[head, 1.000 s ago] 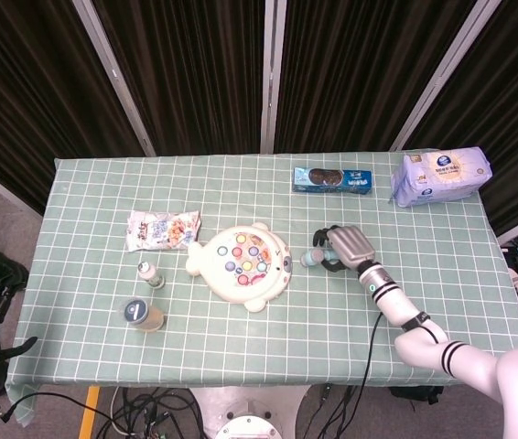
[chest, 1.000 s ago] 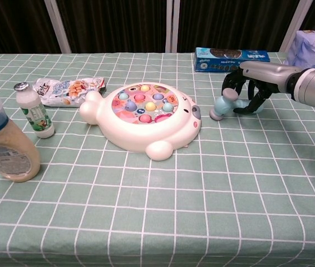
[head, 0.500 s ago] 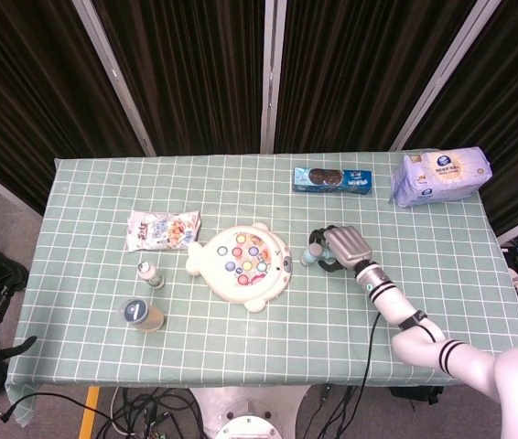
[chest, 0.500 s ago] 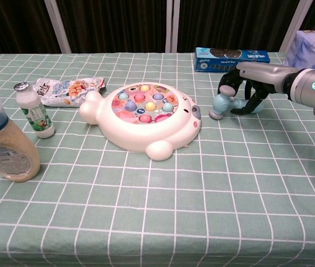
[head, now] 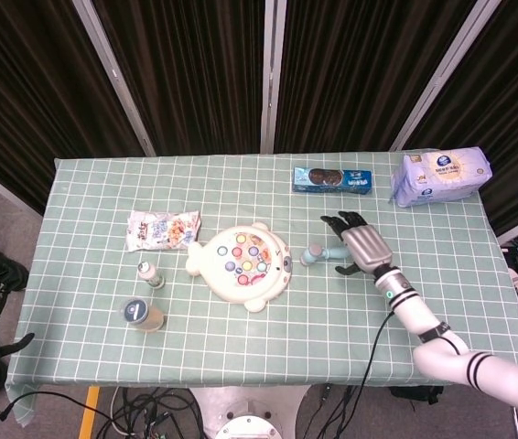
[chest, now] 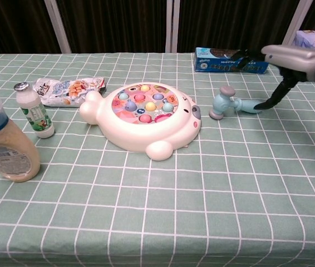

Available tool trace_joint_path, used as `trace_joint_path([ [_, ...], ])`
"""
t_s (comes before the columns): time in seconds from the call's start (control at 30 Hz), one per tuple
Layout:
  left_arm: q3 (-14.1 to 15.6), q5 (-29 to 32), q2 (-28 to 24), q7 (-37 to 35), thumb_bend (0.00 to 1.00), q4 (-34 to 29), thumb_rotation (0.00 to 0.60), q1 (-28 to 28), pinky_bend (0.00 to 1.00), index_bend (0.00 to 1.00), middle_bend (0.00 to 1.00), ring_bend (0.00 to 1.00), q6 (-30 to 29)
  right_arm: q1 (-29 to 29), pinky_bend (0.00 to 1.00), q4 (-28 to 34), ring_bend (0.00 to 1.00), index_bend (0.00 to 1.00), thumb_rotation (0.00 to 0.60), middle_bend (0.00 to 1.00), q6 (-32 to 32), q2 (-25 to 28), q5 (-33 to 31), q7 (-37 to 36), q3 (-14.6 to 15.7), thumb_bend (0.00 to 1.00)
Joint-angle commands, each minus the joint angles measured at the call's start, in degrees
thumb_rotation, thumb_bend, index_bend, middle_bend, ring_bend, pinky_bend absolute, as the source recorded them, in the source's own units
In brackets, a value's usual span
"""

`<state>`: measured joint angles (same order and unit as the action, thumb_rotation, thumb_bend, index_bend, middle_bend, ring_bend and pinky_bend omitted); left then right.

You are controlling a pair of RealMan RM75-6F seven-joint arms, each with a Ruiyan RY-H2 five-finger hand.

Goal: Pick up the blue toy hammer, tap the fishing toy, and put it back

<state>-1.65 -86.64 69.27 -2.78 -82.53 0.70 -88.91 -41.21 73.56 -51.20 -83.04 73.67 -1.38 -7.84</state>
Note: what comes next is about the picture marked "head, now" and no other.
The green checked tablecloth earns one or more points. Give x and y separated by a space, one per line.
286 347

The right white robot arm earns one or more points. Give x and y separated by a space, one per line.
442 356

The blue cookie box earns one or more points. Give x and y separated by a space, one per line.
332 180

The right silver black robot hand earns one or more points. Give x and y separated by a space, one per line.
366 247

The light blue toy hammer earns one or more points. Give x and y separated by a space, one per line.
327 252

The beige jar with blue lid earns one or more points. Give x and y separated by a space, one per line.
142 315

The whack-a-mole toy board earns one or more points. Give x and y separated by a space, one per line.
236 283

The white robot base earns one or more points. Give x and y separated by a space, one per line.
245 411

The grey partition post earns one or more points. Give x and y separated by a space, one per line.
442 78
117 78
272 78

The small white milk bottle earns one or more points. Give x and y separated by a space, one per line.
149 274

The white snack bag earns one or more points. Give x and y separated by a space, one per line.
163 231

